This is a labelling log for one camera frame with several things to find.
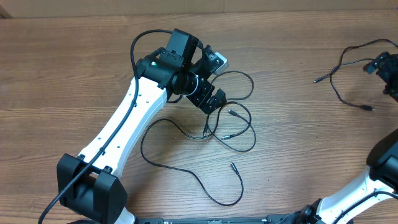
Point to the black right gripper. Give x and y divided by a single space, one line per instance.
385 71

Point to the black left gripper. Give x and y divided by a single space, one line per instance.
200 101

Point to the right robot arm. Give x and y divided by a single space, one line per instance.
378 182

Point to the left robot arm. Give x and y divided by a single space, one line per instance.
89 183

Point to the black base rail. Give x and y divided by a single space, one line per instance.
270 219

